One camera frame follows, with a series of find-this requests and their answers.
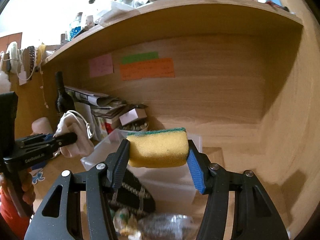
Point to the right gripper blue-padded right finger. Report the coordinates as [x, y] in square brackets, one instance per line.
[255, 215]

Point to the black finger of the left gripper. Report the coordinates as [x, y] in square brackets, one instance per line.
[65, 139]

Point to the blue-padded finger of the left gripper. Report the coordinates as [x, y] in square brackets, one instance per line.
[33, 140]

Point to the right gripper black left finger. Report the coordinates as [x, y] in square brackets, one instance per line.
[59, 217]

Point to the white cloth drawstring pouch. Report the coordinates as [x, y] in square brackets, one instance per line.
[72, 121]

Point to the clear plastic bag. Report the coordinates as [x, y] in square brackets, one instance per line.
[153, 226]

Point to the black cap with chains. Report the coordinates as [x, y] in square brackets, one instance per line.
[133, 196]

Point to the yellow green sponge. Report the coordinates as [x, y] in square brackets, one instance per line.
[158, 149]

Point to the person's left hand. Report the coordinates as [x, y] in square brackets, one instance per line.
[27, 186]

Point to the blue cartoon sticker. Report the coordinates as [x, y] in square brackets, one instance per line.
[37, 176]

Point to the dark wine bottle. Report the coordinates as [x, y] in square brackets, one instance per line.
[64, 101]

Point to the white book upright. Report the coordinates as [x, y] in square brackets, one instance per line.
[85, 111]

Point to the fruit-pattern booklet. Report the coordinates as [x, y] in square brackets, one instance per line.
[102, 127]

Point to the red small box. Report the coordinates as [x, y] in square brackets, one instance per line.
[110, 127]

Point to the folded newspaper stack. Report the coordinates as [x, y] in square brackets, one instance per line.
[100, 104]

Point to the small white cardboard box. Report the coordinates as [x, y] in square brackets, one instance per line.
[132, 116]

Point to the pink sticky note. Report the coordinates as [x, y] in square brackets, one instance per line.
[100, 66]

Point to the clear plastic storage box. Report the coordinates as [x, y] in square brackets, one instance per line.
[165, 184]

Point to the green sticky note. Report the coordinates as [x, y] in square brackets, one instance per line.
[133, 58]

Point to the orange sticky note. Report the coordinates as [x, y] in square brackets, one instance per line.
[147, 69]

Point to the wooden shelf board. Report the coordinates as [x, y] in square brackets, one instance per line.
[176, 18]

